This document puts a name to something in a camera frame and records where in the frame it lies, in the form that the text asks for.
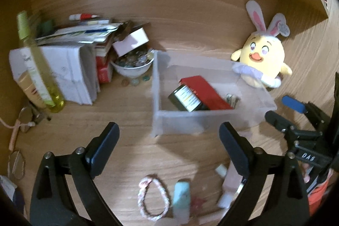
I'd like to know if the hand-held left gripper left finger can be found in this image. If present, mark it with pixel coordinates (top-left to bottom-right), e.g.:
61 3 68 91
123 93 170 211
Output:
30 122 120 226

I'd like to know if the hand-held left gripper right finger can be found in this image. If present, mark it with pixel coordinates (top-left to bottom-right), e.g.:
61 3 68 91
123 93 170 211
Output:
219 122 310 226

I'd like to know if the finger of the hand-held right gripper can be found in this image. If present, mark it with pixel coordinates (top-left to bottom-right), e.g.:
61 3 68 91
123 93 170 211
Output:
281 95 334 132
265 111 320 143

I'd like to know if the pale green lip balm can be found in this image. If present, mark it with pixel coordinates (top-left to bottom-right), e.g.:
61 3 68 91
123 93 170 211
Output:
214 164 228 177

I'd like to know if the pale pink tube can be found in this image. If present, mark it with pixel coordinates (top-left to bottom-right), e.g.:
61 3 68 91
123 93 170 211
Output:
217 162 245 209

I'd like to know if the pink white braided bracelet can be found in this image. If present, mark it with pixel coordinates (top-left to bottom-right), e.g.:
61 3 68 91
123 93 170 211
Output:
138 174 170 218

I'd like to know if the red foil packet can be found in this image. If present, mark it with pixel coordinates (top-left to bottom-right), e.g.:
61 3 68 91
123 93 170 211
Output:
179 76 235 110

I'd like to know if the clear plastic bin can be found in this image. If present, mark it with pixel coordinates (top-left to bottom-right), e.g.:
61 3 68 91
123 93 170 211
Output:
150 50 278 138

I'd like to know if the dark jar with label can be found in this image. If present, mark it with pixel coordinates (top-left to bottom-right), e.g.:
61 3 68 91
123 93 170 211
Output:
168 84 210 112

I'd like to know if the person's right hand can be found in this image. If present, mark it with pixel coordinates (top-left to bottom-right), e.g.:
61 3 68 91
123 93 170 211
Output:
299 164 314 184

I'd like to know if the yellow chick plush toy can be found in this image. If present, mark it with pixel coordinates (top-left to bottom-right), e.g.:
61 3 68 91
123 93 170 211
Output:
230 0 292 89

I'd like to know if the small red ornament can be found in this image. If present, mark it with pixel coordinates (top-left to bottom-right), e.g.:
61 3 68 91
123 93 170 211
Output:
191 195 207 212

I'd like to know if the red box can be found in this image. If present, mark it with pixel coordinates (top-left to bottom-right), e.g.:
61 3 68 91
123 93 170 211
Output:
96 55 114 84

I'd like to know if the white bowl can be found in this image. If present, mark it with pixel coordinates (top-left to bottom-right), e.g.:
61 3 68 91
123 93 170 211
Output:
111 57 155 79

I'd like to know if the pile of glass pebbles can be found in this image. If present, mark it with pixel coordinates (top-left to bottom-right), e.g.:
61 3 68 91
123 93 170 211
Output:
115 49 155 68

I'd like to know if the yellow spray bottle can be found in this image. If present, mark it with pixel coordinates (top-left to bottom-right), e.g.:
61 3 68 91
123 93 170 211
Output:
16 11 65 113

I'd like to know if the beige cream tube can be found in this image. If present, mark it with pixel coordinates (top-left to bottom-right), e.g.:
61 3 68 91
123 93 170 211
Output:
9 47 47 110

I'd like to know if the small cardboard box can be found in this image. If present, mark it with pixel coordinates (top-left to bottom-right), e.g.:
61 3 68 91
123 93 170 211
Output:
113 26 150 57

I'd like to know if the stack of books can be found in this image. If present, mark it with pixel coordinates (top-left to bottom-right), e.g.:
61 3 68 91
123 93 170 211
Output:
36 19 125 57

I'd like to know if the dark green packet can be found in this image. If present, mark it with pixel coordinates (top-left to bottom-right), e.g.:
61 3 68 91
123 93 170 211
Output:
40 19 55 33

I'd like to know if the red white marker pen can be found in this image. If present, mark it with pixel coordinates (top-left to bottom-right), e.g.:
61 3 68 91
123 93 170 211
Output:
69 13 102 21

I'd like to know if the thin hair tie ring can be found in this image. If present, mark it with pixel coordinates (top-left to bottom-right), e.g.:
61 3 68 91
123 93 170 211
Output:
7 150 27 180

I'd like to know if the hand mirror with handle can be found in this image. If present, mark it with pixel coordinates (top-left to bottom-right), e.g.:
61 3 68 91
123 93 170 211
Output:
9 106 38 151

